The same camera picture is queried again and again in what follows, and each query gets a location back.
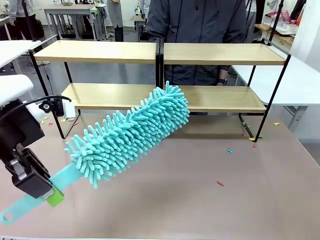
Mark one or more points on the bystander in grey coat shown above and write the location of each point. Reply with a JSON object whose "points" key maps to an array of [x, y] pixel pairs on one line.
{"points": [[116, 17]]}

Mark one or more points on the black wrist watch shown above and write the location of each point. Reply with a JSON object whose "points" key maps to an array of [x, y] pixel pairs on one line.
{"points": [[222, 81]]}

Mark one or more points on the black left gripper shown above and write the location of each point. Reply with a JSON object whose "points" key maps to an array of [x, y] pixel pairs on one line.
{"points": [[17, 127]]}

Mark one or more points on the teal chenille duster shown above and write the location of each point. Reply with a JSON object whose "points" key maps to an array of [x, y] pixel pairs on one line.
{"points": [[140, 125]]}

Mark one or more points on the bystander in grey skirt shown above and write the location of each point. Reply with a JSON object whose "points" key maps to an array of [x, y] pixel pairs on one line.
{"points": [[251, 22]]}

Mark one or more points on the black backpack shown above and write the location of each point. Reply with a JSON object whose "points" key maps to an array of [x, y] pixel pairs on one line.
{"points": [[40, 28]]}

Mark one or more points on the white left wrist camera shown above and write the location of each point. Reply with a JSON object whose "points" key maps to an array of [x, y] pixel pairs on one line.
{"points": [[69, 110]]}

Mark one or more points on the grey workshop desk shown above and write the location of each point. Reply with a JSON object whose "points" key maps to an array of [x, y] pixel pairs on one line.
{"points": [[72, 11]]}

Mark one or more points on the person in grey jacket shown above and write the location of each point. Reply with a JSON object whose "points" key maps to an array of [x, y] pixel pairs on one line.
{"points": [[195, 22]]}

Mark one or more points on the white table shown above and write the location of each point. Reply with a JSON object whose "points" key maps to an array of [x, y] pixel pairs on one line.
{"points": [[15, 48], [295, 85]]}

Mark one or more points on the wooden shelf unit black frame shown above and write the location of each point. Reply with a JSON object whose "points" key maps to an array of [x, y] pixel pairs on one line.
{"points": [[212, 53], [100, 51]]}

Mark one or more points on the person's left forearm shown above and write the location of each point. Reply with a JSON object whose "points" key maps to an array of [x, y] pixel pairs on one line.
{"points": [[223, 74]]}

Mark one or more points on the pink bag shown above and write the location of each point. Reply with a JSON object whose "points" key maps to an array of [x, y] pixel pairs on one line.
{"points": [[285, 15]]}

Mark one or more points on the wooden desk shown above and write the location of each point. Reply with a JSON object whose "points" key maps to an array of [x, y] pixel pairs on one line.
{"points": [[280, 35]]}

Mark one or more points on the white workshop desk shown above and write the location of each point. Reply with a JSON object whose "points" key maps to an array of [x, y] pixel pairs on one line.
{"points": [[3, 22]]}

